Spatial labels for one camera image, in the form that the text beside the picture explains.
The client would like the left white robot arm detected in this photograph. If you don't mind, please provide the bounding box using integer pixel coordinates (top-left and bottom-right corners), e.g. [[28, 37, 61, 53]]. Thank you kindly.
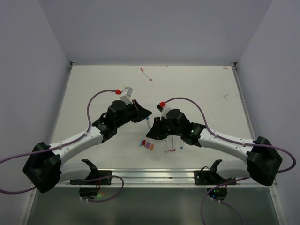
[[23, 100, 152, 193]]

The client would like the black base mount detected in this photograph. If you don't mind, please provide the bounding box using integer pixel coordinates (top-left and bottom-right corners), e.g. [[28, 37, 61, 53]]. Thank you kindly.
[[70, 159, 113, 202], [194, 159, 237, 201]]

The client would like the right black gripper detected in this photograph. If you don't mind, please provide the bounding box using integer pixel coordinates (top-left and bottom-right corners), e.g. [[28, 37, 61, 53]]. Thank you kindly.
[[146, 115, 182, 139]]

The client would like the pink capped white pen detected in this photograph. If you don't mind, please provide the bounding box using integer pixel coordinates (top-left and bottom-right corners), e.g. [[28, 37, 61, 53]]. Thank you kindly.
[[140, 67, 152, 81]]

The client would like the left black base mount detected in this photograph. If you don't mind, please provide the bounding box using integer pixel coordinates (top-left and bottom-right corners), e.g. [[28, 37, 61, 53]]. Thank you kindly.
[[70, 159, 113, 202]]

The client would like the aluminium mounting rail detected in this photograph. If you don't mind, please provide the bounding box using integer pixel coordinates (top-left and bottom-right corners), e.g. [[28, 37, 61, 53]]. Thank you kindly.
[[56, 167, 263, 188]]

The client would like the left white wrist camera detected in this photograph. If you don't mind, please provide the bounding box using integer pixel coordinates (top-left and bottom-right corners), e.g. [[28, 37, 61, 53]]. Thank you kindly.
[[119, 87, 133, 105]]

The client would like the red capped white pen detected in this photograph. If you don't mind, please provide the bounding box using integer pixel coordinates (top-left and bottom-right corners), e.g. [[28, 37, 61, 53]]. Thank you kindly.
[[171, 136, 176, 151]]

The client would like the orange white pen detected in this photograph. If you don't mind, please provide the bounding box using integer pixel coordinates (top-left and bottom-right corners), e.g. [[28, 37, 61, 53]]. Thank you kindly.
[[163, 139, 168, 153]]

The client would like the blue capped white pen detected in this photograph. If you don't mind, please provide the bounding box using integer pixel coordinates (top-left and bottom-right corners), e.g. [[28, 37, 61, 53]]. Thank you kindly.
[[146, 117, 151, 130]]

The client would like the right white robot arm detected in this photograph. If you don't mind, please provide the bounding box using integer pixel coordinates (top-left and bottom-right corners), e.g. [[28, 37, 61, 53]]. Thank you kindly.
[[146, 109, 283, 186]]

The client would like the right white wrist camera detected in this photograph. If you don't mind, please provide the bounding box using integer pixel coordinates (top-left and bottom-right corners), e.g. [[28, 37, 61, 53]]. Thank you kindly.
[[157, 102, 171, 119]]

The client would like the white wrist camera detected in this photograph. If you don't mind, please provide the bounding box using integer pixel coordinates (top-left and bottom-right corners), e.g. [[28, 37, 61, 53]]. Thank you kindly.
[[119, 87, 133, 105], [157, 102, 171, 119]]

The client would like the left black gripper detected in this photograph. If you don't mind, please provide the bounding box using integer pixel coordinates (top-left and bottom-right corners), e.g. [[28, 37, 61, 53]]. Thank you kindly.
[[115, 99, 151, 128]]

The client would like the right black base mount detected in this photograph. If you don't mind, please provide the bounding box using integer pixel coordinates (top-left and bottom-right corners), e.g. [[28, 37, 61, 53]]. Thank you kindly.
[[194, 159, 237, 201]]

